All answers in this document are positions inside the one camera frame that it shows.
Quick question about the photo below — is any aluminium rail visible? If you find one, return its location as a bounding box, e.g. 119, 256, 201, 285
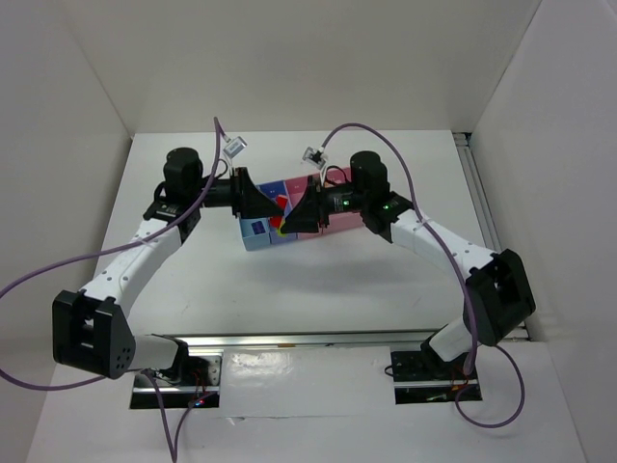
155, 330, 434, 351

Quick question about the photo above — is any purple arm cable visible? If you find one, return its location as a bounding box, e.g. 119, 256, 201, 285
320, 123, 526, 429
0, 117, 228, 463

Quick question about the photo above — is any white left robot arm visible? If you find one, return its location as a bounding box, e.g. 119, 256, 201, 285
52, 148, 283, 383

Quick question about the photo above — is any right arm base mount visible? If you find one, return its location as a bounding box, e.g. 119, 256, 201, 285
383, 340, 482, 405

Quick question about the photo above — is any dark blue lego brick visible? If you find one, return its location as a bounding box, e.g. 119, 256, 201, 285
251, 221, 266, 235

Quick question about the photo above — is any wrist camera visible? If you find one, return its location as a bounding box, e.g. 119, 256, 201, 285
302, 147, 328, 171
224, 137, 247, 158

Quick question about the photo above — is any blue container tray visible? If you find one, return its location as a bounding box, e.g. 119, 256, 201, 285
239, 180, 298, 252

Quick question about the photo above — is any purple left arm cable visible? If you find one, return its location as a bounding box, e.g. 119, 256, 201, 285
0, 117, 228, 463

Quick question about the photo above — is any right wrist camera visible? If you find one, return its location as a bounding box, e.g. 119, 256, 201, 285
302, 147, 328, 171

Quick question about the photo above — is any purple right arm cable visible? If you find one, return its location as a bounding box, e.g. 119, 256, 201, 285
320, 123, 526, 429

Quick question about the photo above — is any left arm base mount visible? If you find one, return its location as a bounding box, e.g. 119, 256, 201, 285
129, 351, 223, 410

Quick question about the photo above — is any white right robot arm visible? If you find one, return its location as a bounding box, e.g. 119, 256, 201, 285
282, 150, 536, 373

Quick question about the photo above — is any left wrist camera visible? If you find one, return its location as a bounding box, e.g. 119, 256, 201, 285
224, 137, 247, 158

